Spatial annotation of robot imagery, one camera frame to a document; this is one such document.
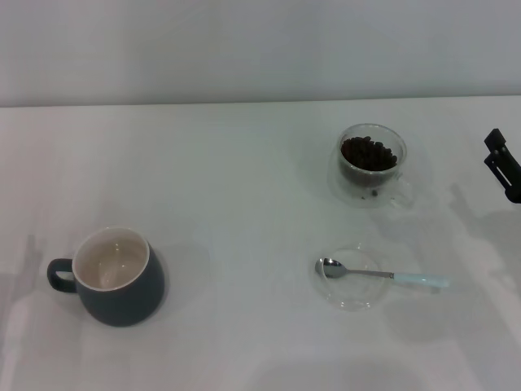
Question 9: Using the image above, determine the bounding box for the double-wall glass cup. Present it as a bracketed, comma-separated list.
[327, 123, 416, 211]

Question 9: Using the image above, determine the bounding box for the brown coffee bean pile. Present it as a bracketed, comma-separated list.
[340, 136, 399, 172]

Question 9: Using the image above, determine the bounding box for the clear glass saucer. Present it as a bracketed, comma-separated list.
[309, 243, 386, 313]

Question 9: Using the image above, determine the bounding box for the dark grey ceramic mug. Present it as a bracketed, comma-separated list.
[46, 226, 166, 327]

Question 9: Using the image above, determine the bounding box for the blue-handled metal spoon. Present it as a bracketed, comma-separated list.
[314, 257, 452, 288]

